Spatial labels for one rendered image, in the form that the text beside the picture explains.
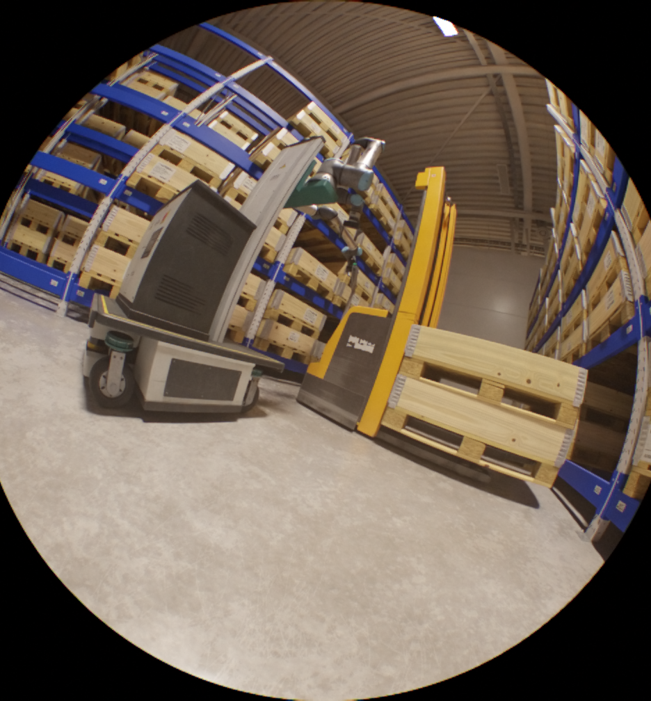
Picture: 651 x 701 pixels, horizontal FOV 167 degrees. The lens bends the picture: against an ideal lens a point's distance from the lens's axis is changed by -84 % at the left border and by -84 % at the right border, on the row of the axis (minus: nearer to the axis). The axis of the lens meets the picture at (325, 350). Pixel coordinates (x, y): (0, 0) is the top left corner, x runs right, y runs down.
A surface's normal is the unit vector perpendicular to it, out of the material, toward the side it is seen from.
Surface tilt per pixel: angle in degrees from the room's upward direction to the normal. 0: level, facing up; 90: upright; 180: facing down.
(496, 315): 90
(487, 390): 90
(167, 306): 90
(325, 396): 90
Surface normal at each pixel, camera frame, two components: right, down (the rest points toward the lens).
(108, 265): 0.70, 0.22
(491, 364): -0.60, -0.25
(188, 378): 0.84, 0.28
